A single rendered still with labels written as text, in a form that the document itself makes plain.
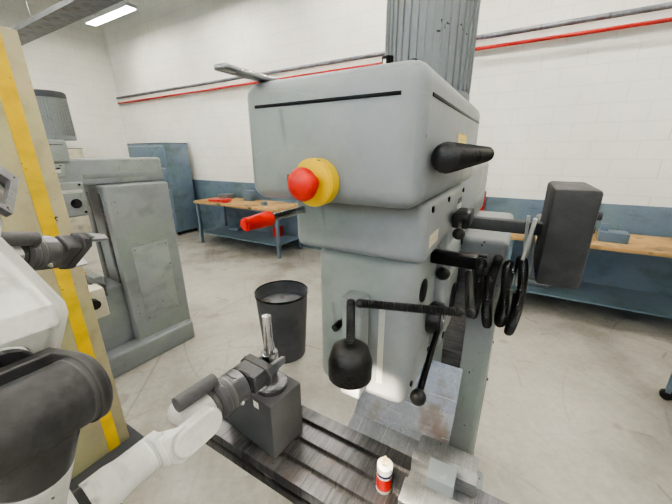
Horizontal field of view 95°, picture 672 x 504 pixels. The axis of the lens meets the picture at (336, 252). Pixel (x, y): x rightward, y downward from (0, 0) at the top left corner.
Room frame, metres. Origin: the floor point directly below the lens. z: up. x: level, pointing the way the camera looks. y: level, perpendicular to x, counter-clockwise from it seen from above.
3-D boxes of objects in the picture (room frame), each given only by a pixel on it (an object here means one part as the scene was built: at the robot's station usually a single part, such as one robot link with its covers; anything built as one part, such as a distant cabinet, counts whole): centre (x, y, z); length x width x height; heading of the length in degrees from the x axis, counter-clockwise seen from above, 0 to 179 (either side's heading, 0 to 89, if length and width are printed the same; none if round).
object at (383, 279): (0.61, -0.09, 1.47); 0.21 x 0.19 x 0.32; 60
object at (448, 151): (0.56, -0.23, 1.79); 0.45 x 0.04 x 0.04; 150
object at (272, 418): (0.77, 0.23, 1.06); 0.22 x 0.12 x 0.20; 53
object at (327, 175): (0.40, 0.03, 1.76); 0.06 x 0.02 x 0.06; 60
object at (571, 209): (0.69, -0.53, 1.62); 0.20 x 0.09 x 0.21; 150
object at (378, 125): (0.61, -0.10, 1.81); 0.47 x 0.26 x 0.16; 150
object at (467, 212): (0.59, -0.24, 1.66); 0.12 x 0.04 x 0.04; 150
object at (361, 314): (0.51, -0.03, 1.45); 0.04 x 0.04 x 0.21; 60
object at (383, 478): (0.58, -0.12, 1.01); 0.04 x 0.04 x 0.11
